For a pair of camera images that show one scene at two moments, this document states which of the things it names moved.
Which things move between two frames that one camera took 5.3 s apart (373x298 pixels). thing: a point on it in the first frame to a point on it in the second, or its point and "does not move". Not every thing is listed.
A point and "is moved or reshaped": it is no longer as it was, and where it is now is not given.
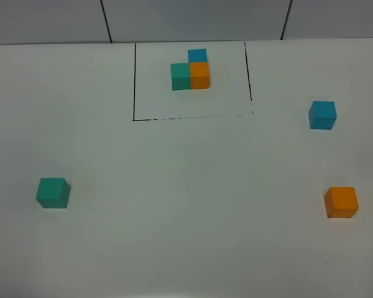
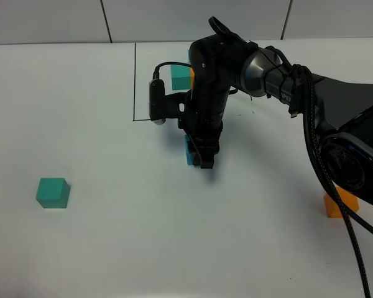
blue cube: (322, 115) is moved or reshaped
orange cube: (340, 202) does not move
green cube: (53, 192) does not move
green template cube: (181, 77) does not move
